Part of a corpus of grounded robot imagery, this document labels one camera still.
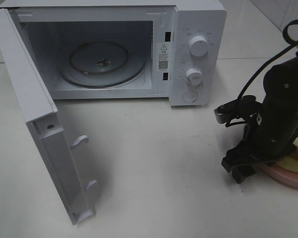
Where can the round door release button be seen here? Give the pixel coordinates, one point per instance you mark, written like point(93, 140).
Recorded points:
point(190, 96)

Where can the upper white power knob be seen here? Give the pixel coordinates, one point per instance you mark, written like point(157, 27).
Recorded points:
point(198, 46)

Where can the white bread sandwich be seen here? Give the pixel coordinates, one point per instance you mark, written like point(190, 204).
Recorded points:
point(290, 161)

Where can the lower white timer knob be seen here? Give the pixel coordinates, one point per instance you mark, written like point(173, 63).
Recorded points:
point(194, 76)

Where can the glass microwave turntable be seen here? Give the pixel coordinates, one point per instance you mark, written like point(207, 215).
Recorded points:
point(103, 64)

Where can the white microwave oven body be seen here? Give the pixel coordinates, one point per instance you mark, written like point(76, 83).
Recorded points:
point(51, 29)

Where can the pink round plate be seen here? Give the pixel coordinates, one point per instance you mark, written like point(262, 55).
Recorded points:
point(283, 172)

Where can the white microwave door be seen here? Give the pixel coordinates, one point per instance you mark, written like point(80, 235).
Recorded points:
point(41, 118)

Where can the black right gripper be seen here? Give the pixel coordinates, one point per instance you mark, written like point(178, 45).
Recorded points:
point(269, 138)

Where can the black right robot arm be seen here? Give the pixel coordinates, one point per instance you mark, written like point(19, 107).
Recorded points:
point(281, 88)

